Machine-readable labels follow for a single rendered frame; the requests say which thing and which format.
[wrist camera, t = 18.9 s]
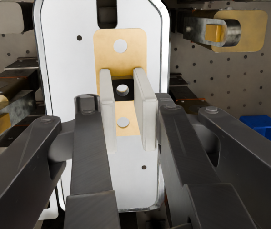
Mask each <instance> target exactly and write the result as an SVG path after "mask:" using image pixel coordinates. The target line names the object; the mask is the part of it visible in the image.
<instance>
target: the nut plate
mask: <svg viewBox="0 0 271 229"><path fill-rule="evenodd" d="M119 39H122V40H124V41H126V43H127V49H126V50H125V51H124V52H122V53H119V52H116V51H115V49H114V43H115V42H116V41H117V40H119ZM93 44H94V56H95V74H96V87H97V95H100V70H101V69H108V70H110V75H111V81H112V87H113V93H114V100H115V119H116V136H131V135H140V131H139V127H138V122H137V118H136V112H135V108H134V79H133V69H135V68H142V69H144V71H145V73H146V75H147V34H146V32H145V31H144V30H143V29H141V28H123V29H99V30H97V31H96V32H95V33H94V35H93ZM119 85H126V86H127V89H126V90H124V91H119V90H118V89H117V87H118V86H119ZM121 117H126V118H127V119H128V120H129V124H128V125H127V126H125V127H120V126H119V125H118V124H117V120H118V119H119V118H121Z"/></svg>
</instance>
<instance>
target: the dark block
mask: <svg viewBox="0 0 271 229"><path fill-rule="evenodd" d="M214 1H230V0H178V1H177V3H178V4H204V3H205V2H209V3H213V2H214ZM232 1H234V2H271V0H232Z"/></svg>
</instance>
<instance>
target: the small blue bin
mask: <svg viewBox="0 0 271 229"><path fill-rule="evenodd" d="M239 121H241V122H242V123H244V124H246V125H247V126H249V127H250V128H252V129H253V130H255V131H256V132H258V133H259V134H261V135H262V136H264V137H266V138H267V139H269V140H270V141H271V118H270V117H269V116H268V115H256V116H241V117H240V118H239Z"/></svg>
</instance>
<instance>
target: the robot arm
mask: <svg viewBox="0 0 271 229"><path fill-rule="evenodd" d="M133 79H134V108H135V113H136V118H137V122H138V127H139V131H140V136H141V141H142V146H143V150H145V151H146V152H150V151H155V150H156V149H158V164H159V163H160V164H161V170H162V174H163V179H164V184H165V189H166V195H167V199H168V204H169V209H170V214H171V220H172V224H173V227H172V228H169V229H258V228H257V227H256V225H255V223H256V224H257V225H258V226H259V227H260V228H261V229H271V141H270V140H269V139H267V138H266V137H264V136H262V135H261V134H259V133H258V132H256V131H255V130H253V129H252V128H250V127H249V126H247V125H246V124H244V123H242V122H241V121H239V120H238V119H236V118H235V117H233V116H232V115H230V114H229V113H227V112H225V111H224V110H222V109H220V108H217V107H215V106H207V107H201V108H199V110H198V115H196V114H187V113H186V112H185V110H184V108H183V107H182V106H180V105H176V104H175V103H174V101H173V99H172V98H171V96H170V95H169V94H167V93H154V91H153V89H152V86H151V84H150V82H149V80H148V78H147V76H146V73H145V71H144V69H142V68H135V69H133ZM74 106H75V119H73V120H70V121H67V122H61V118H60V117H59V116H55V115H45V116H41V117H39V118H37V119H35V120H34V121H33V122H32V123H31V124H30V125H29V126H28V127H27V128H26V129H25V130H24V131H23V132H22V133H21V134H20V135H19V136H18V137H17V138H16V139H15V140H14V141H13V142H12V143H11V144H10V145H9V146H8V147H7V148H6V149H5V150H4V151H3V152H2V153H1V154H0V229H33V228H34V227H35V225H36V223H37V221H38V219H39V217H40V215H41V213H42V212H43V210H44V208H45V206H46V204H47V202H48V200H49V198H50V196H51V195H52V193H53V191H54V189H55V187H56V185H57V183H58V181H59V180H60V178H61V176H62V174H63V172H64V170H65V168H66V165H67V162H66V161H67V160H70V159H72V167H71V180H70V195H68V196H67V197H66V204H65V219H64V229H121V226H120V218H119V213H118V207H117V201H116V196H115V190H113V186H112V180H111V174H110V166H109V160H108V154H115V152H117V139H116V119H115V100H114V93H113V87H112V81H111V75H110V70H108V69H101V70H100V95H97V94H81V95H77V96H75V97H74ZM157 142H158V148H157ZM253 220H254V221H255V223H254V221H253Z"/></svg>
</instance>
